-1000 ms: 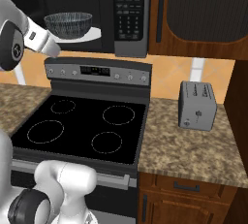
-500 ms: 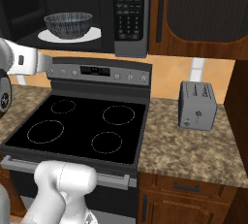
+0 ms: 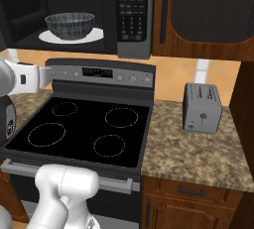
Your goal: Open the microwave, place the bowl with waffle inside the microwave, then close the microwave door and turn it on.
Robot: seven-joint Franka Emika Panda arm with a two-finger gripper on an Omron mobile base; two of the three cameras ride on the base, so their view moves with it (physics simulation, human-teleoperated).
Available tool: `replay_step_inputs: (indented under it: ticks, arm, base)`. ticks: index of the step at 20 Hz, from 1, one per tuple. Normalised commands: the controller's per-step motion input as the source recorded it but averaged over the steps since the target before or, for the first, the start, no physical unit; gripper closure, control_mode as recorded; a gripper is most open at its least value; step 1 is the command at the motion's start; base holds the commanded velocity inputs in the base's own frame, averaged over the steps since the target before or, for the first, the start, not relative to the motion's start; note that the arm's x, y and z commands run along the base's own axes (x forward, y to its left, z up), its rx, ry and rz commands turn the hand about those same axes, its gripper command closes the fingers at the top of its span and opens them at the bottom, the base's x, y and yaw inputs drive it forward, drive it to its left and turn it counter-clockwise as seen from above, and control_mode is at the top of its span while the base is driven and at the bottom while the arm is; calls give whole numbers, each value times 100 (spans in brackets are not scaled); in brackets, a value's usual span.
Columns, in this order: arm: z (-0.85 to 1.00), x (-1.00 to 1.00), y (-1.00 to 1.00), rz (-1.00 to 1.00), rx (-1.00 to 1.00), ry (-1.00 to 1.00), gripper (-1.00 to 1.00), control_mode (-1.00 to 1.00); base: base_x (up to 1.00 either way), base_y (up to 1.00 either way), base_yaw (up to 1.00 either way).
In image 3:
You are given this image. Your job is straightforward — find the brown wooden base cabinet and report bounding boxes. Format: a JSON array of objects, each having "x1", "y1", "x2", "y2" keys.
[{"x1": 0, "y1": 166, "x2": 32, "y2": 225}]

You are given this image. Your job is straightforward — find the dark patterned bowl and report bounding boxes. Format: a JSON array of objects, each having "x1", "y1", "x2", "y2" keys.
[{"x1": 44, "y1": 12, "x2": 96, "y2": 41}]

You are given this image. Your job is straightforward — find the black microwave oven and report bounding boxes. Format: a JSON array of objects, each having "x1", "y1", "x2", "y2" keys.
[{"x1": 0, "y1": 0, "x2": 156, "y2": 59}]

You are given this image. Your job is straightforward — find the grey toaster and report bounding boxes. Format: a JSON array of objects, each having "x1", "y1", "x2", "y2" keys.
[{"x1": 182, "y1": 81, "x2": 223, "y2": 135}]

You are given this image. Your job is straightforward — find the black microwave door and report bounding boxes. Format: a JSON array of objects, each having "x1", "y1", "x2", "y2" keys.
[{"x1": 0, "y1": 0, "x2": 46, "y2": 51}]

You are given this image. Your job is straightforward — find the short black cupboard handle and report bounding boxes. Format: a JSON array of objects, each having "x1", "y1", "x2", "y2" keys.
[{"x1": 145, "y1": 197, "x2": 152, "y2": 228}]

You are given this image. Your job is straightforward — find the steel oven door handle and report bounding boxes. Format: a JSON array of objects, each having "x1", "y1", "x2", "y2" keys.
[{"x1": 0, "y1": 158, "x2": 134, "y2": 194}]

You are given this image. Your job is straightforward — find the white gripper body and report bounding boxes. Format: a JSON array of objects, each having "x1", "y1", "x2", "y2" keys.
[{"x1": 37, "y1": 66, "x2": 55, "y2": 90}]

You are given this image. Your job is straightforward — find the brown cupboard door dark panel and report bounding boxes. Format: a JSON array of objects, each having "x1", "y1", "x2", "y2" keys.
[{"x1": 151, "y1": 0, "x2": 254, "y2": 63}]

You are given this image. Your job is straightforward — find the black oven door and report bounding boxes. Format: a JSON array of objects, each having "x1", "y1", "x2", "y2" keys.
[{"x1": 8, "y1": 172, "x2": 142, "y2": 229}]

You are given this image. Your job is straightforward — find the white round microwave plate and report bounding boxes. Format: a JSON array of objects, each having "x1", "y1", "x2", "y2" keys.
[{"x1": 38, "y1": 27, "x2": 105, "y2": 46}]

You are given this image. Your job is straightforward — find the black drawer handle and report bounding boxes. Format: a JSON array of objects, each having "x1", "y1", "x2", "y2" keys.
[{"x1": 177, "y1": 184, "x2": 206, "y2": 197}]

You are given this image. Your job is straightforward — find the black and steel stove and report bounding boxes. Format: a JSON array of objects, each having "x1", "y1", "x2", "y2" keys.
[{"x1": 0, "y1": 57, "x2": 158, "y2": 229}]

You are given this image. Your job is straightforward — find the brown wooden cupboard door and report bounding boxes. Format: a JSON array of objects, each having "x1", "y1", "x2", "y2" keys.
[{"x1": 141, "y1": 195, "x2": 233, "y2": 229}]

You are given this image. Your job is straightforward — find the brown wooden drawer front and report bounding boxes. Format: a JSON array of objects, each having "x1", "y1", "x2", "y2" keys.
[{"x1": 142, "y1": 175, "x2": 245, "y2": 210}]

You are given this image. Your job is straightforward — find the tall brown wooden cabinet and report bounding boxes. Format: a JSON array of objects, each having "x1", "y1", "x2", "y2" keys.
[{"x1": 227, "y1": 59, "x2": 254, "y2": 229}]

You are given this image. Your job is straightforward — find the long black cupboard handle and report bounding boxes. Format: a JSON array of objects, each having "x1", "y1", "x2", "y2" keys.
[{"x1": 159, "y1": 0, "x2": 171, "y2": 46}]

